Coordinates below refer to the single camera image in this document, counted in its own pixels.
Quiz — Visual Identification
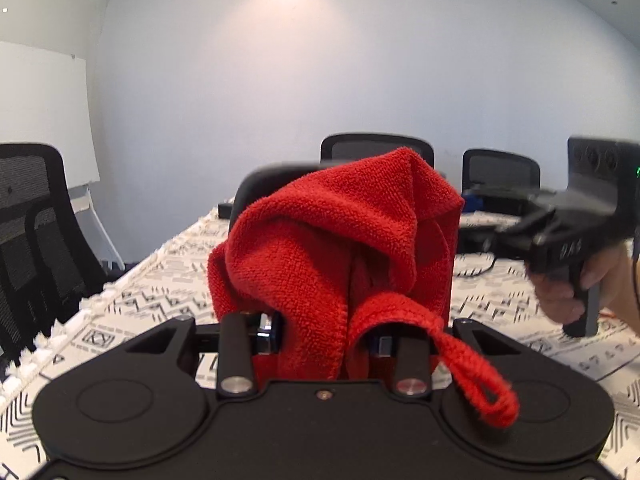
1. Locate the red microfiber cloth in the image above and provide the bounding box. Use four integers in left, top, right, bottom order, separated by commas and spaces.
207, 148, 520, 428

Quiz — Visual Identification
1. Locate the black electric kettle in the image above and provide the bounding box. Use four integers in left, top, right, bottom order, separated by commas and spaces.
229, 160, 354, 231

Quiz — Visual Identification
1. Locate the person right forearm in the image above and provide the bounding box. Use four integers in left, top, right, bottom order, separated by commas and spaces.
600, 244, 639, 334

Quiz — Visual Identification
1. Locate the person right hand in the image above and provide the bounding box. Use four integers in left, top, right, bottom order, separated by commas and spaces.
529, 244, 637, 323

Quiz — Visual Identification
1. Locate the patterned white tablecloth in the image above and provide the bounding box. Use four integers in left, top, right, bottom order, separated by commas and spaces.
1, 212, 639, 479

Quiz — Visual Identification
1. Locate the black mesh chair right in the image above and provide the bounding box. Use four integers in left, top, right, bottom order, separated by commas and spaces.
462, 148, 541, 216

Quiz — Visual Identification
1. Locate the black mesh chair middle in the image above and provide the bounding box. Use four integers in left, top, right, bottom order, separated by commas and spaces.
320, 132, 435, 167

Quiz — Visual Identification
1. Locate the black mesh chair by whiteboard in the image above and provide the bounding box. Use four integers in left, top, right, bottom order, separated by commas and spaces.
1, 143, 107, 365

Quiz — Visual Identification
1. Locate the white whiteboard on stand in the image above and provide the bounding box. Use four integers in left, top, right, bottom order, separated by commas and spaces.
1, 41, 125, 268

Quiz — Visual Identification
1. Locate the black power cable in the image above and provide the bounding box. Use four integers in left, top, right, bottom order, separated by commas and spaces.
451, 224, 501, 280

